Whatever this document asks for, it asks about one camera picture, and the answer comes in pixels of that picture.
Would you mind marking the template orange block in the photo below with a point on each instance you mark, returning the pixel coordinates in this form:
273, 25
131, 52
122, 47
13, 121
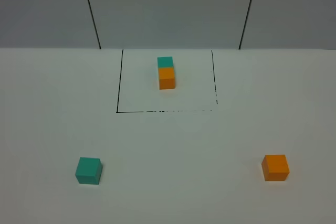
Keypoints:
166, 78

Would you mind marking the template teal block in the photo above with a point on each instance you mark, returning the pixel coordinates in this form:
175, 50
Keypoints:
165, 62

